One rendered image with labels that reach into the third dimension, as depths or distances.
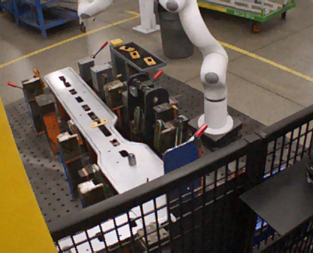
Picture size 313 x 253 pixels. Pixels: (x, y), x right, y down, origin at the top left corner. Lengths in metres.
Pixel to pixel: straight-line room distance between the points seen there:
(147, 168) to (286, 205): 0.84
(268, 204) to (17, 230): 0.50
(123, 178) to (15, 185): 1.11
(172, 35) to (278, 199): 3.90
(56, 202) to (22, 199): 1.50
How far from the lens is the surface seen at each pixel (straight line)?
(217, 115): 2.00
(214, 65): 1.79
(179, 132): 1.42
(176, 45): 4.61
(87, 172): 1.55
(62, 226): 0.59
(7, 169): 0.37
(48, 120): 2.04
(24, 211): 0.40
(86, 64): 2.29
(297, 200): 0.78
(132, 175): 1.48
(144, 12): 5.59
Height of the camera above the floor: 1.98
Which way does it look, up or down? 34 degrees down
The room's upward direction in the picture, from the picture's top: 6 degrees counter-clockwise
